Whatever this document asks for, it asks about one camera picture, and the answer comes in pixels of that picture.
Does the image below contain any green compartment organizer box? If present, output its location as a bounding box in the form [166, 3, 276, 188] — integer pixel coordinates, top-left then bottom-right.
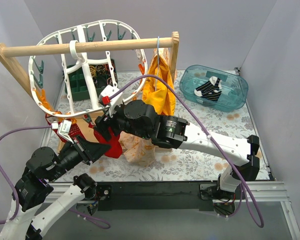
[64, 58, 120, 102]

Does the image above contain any blue wire hanger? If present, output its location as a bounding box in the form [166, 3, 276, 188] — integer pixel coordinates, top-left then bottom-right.
[155, 36, 160, 91]

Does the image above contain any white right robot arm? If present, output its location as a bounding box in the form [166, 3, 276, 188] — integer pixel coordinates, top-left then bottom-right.
[94, 100, 260, 200]

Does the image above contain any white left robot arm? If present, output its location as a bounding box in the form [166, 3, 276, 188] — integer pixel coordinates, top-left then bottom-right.
[0, 136, 111, 240]

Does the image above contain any teal transparent plastic bin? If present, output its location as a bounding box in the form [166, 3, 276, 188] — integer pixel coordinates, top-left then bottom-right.
[179, 64, 249, 112]

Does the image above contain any white clip sock hanger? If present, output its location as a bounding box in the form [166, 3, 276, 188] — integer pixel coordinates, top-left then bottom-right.
[28, 19, 141, 118]

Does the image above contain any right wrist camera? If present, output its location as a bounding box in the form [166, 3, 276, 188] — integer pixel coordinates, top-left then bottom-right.
[98, 85, 123, 118]

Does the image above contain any black white striped sock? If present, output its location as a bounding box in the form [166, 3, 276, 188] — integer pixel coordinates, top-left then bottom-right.
[201, 91, 222, 102]

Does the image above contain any red christmas sock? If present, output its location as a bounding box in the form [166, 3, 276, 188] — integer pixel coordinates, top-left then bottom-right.
[45, 114, 86, 140]
[85, 118, 123, 159]

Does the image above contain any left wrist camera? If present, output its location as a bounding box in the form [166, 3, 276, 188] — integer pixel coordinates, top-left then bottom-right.
[51, 120, 74, 144]

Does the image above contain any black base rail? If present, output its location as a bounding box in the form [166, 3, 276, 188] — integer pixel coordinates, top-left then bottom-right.
[76, 181, 246, 212]

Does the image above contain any wooden clothes rack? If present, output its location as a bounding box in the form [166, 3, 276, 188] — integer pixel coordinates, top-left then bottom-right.
[0, 31, 180, 153]

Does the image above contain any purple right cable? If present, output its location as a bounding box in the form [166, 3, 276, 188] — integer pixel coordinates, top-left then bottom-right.
[109, 74, 265, 228]

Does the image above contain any yellow garment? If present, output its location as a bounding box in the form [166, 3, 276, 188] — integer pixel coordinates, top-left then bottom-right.
[142, 48, 176, 116]

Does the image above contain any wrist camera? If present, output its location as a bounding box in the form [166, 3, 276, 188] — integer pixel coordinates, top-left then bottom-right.
[51, 120, 74, 144]
[98, 85, 123, 118]

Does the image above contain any white orange patterned cloth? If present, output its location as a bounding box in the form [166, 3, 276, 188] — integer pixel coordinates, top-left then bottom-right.
[118, 47, 178, 167]

